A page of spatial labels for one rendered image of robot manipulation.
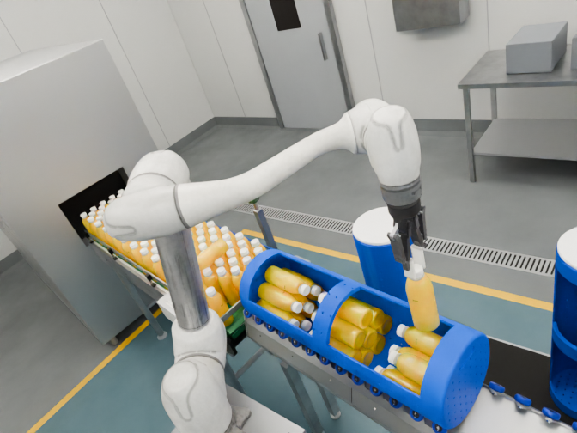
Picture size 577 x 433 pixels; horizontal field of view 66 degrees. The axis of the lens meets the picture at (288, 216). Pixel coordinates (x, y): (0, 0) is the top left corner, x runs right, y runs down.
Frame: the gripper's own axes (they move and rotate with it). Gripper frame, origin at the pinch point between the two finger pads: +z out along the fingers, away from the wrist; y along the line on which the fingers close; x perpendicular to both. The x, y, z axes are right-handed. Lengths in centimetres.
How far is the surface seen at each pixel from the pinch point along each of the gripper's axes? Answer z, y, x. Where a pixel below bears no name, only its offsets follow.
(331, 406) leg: 137, 4, 72
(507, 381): 134, 63, 5
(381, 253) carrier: 51, 43, 50
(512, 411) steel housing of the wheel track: 56, 6, -21
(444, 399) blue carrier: 32.5, -13.0, -12.2
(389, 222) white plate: 46, 58, 55
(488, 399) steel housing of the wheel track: 56, 6, -14
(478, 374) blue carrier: 43.0, 4.8, -12.3
